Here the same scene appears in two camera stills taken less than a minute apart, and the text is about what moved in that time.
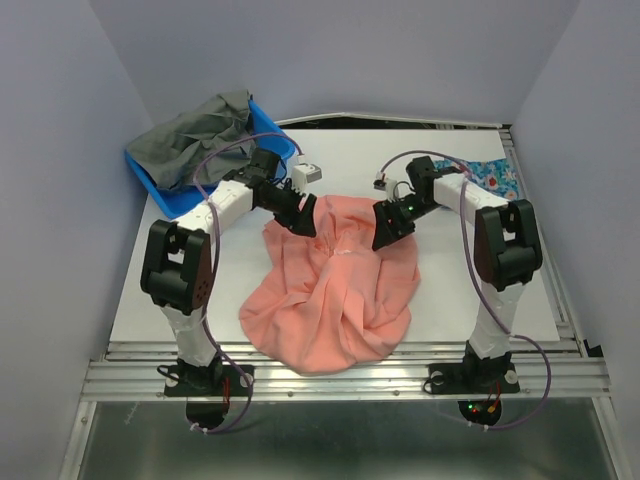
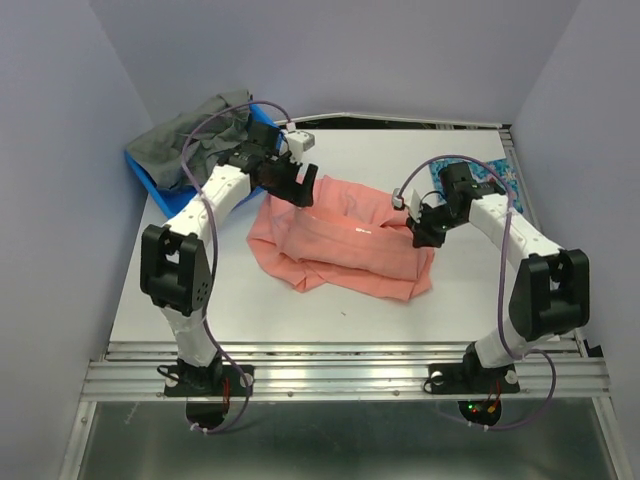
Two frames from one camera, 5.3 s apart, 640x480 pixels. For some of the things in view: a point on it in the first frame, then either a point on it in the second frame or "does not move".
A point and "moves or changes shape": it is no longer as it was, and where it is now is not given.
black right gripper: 388,231 → 422,236
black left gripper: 300,221 → 297,193
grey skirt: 199,145 does not move
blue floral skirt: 495,176 does not move
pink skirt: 331,302 moves or changes shape
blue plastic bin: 274,147 does not move
